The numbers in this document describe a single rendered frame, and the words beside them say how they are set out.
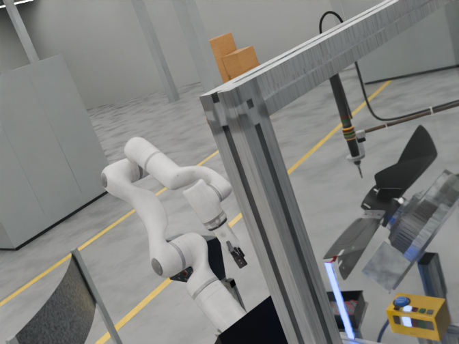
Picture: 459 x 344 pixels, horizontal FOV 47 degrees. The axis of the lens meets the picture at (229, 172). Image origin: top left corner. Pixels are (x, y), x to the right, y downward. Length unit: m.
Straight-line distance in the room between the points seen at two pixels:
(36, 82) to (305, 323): 7.78
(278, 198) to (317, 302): 0.13
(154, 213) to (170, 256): 0.18
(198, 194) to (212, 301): 0.42
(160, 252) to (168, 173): 0.31
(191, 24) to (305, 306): 7.69
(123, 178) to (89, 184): 6.42
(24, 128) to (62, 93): 0.85
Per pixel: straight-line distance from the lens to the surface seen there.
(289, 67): 0.54
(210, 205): 1.77
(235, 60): 10.22
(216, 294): 1.96
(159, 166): 1.89
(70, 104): 8.46
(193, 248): 2.04
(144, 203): 2.06
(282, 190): 0.52
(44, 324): 3.17
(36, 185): 8.00
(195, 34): 8.15
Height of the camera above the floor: 2.12
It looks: 17 degrees down
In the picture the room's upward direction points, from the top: 20 degrees counter-clockwise
